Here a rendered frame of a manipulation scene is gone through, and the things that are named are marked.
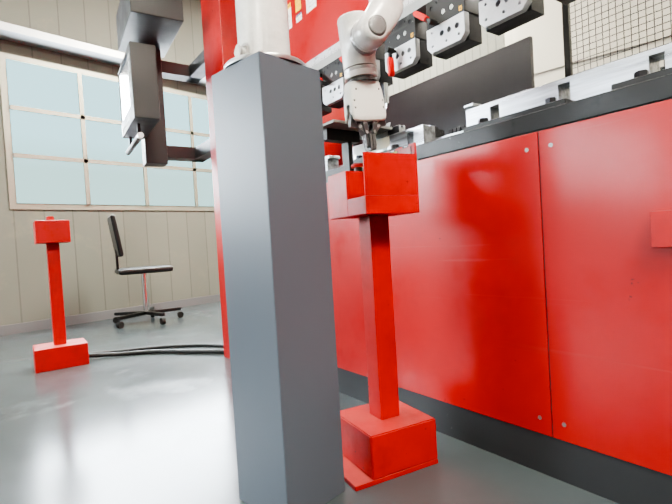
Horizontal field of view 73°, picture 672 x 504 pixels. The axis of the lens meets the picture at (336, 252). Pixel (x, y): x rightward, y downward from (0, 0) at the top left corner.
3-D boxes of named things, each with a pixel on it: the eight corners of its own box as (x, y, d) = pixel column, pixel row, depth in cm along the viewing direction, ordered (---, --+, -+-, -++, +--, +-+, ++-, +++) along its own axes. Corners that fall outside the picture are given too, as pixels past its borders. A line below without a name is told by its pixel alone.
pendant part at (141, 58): (121, 138, 255) (117, 73, 254) (145, 139, 261) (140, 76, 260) (133, 117, 216) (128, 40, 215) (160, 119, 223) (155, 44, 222)
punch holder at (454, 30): (427, 55, 147) (424, 3, 146) (445, 60, 152) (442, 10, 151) (465, 37, 135) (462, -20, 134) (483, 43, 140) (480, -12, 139)
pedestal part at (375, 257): (369, 413, 126) (357, 217, 124) (387, 408, 129) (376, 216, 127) (381, 420, 120) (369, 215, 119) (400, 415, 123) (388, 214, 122)
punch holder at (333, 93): (323, 106, 196) (320, 67, 195) (339, 109, 201) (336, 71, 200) (343, 96, 183) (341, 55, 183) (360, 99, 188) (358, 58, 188)
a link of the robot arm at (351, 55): (384, 62, 113) (367, 75, 121) (377, 7, 112) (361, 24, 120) (353, 61, 109) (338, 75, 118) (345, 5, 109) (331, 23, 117)
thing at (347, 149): (323, 191, 161) (320, 130, 161) (356, 192, 170) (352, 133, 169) (330, 190, 158) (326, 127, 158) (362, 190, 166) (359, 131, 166)
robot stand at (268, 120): (289, 528, 96) (258, 50, 94) (238, 499, 109) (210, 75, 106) (345, 490, 110) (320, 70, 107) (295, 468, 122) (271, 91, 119)
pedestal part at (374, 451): (320, 458, 127) (317, 415, 126) (395, 436, 138) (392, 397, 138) (355, 492, 109) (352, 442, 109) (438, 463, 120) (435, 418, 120)
